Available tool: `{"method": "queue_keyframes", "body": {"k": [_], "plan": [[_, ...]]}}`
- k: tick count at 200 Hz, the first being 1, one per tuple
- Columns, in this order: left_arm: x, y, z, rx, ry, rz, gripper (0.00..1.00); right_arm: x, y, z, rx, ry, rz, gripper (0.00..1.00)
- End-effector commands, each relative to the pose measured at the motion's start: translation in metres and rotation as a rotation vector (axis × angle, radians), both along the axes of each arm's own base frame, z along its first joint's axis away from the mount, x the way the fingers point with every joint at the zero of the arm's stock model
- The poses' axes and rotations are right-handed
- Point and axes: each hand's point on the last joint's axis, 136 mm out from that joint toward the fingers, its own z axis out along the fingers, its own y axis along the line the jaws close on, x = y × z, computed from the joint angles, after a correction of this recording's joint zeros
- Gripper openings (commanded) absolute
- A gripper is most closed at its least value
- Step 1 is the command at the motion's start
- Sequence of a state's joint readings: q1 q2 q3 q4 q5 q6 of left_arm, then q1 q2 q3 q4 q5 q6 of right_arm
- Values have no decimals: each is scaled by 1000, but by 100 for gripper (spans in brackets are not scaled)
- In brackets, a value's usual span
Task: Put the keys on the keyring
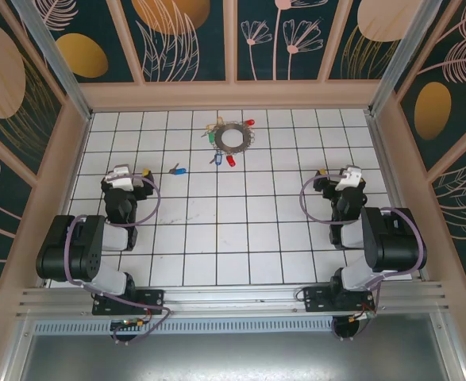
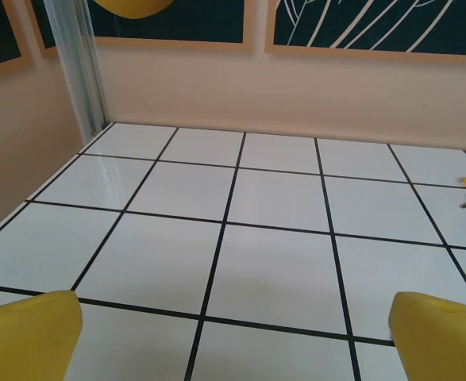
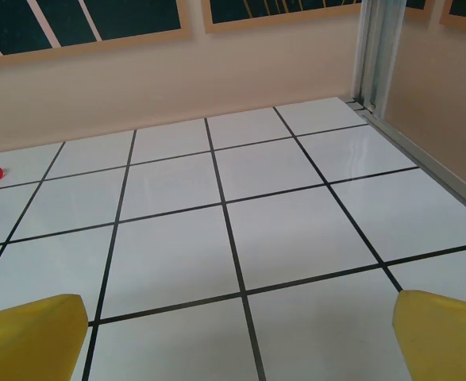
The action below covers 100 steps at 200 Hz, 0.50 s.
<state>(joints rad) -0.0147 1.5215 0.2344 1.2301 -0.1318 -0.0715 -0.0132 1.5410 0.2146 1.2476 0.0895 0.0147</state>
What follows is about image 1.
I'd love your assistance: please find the right aluminium frame post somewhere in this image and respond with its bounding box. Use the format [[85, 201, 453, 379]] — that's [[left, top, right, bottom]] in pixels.
[[367, 0, 456, 116]]

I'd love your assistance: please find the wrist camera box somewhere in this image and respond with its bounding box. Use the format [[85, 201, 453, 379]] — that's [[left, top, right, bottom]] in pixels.
[[104, 165, 133, 191], [333, 164, 364, 191]]

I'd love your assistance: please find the metal disc keyring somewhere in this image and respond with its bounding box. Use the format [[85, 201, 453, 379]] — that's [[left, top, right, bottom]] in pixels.
[[206, 118, 257, 158]]

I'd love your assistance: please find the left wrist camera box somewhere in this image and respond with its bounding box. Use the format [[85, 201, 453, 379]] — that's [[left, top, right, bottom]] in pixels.
[[104, 165, 133, 191]]

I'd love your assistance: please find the left arm base wiring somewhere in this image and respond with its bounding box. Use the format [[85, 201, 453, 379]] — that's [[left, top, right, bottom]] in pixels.
[[111, 317, 150, 330]]

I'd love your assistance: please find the aluminium frame post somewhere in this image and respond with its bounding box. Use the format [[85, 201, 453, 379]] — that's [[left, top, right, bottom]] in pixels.
[[10, 0, 94, 120], [367, 0, 456, 116]]

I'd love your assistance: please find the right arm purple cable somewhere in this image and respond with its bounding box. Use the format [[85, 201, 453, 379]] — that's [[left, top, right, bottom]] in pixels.
[[298, 172, 428, 342]]

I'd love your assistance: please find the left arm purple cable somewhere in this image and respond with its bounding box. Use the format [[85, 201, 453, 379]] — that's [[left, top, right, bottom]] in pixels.
[[65, 174, 172, 346]]

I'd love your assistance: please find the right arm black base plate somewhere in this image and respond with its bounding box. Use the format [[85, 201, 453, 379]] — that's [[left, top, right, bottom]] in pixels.
[[302, 286, 376, 314]]

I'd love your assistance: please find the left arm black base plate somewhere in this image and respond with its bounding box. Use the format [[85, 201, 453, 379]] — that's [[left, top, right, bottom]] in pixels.
[[92, 288, 166, 317]]

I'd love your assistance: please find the left aluminium frame post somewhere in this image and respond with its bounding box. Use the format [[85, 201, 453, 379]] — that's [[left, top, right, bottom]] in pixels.
[[10, 0, 94, 120]]

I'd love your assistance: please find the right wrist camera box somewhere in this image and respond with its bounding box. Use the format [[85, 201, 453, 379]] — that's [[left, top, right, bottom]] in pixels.
[[333, 164, 364, 191]]

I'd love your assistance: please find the slotted grey cable duct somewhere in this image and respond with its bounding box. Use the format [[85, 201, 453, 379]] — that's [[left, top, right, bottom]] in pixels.
[[33, 320, 434, 334]]

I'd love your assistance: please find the aluminium mounting rail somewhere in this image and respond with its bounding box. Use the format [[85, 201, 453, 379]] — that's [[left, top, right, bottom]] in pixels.
[[16, 281, 450, 318]]

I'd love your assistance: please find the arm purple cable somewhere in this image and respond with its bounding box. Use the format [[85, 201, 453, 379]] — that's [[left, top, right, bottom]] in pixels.
[[298, 172, 428, 342], [65, 174, 172, 346]]

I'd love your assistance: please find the grey metal sheet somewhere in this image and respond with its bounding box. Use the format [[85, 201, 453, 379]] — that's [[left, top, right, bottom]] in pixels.
[[2, 333, 466, 381]]

